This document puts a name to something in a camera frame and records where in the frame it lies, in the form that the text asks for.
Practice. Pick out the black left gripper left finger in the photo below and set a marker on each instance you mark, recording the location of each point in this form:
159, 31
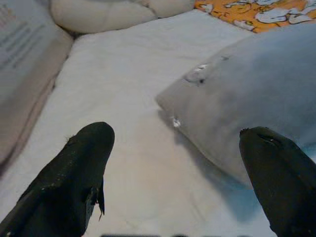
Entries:
61, 185

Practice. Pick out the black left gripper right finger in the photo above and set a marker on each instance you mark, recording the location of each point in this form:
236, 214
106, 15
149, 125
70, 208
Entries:
284, 185

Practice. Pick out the grey pillow with white lettering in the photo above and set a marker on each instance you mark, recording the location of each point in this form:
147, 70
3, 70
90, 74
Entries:
247, 98

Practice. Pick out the yellow cartoon egg blanket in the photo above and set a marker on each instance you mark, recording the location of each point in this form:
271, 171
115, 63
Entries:
247, 14

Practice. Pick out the white quilted mattress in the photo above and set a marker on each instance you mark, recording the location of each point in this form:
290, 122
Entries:
123, 74

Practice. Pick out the long beige bolster pillow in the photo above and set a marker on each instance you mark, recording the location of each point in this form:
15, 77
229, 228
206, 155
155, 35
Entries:
98, 14

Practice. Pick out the small beige pillow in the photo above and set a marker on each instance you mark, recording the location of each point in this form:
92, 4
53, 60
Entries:
172, 6

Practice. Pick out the beige padded bed rail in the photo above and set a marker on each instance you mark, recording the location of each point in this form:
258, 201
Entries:
29, 86

